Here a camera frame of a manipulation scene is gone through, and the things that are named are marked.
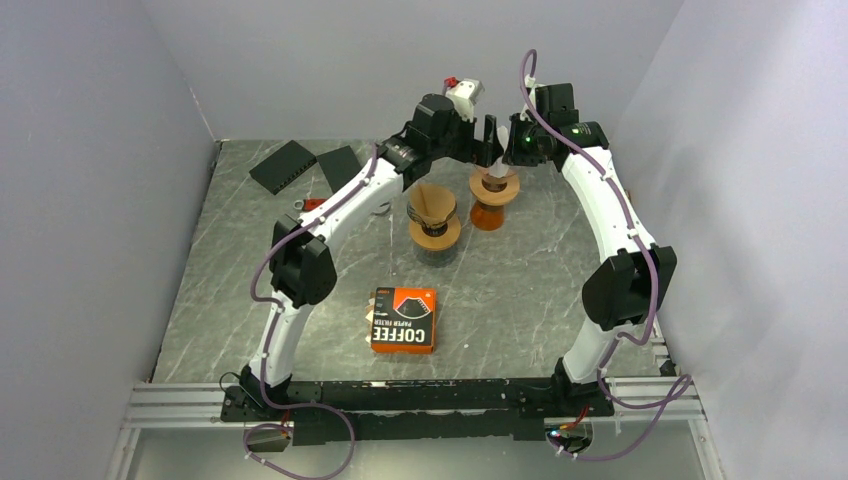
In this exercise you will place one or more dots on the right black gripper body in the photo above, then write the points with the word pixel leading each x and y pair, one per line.
pixel 529 136

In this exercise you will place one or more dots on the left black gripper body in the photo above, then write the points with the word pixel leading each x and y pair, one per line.
pixel 459 143

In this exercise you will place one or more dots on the brown paper coffee filter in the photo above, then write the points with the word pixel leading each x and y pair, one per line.
pixel 432 201

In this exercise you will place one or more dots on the grey ribbed glass dripper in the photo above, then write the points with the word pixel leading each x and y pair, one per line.
pixel 431 228

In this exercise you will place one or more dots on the orange coffee filter box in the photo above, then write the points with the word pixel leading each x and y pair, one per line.
pixel 402 320

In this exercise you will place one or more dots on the white paper coffee filter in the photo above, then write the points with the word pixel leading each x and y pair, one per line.
pixel 499 169

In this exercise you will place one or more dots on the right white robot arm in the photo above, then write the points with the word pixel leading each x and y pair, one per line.
pixel 634 273

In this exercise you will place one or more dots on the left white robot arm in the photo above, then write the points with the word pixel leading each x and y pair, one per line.
pixel 301 258

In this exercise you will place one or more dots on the orange glass carafe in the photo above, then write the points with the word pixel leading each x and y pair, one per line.
pixel 487 217

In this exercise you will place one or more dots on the black flat box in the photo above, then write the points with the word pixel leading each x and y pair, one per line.
pixel 339 166

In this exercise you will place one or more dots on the red handled adjustable wrench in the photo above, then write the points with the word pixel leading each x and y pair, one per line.
pixel 308 204

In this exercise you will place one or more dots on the black network switch box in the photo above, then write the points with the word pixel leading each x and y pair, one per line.
pixel 283 166

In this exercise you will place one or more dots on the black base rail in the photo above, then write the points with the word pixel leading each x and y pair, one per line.
pixel 319 412

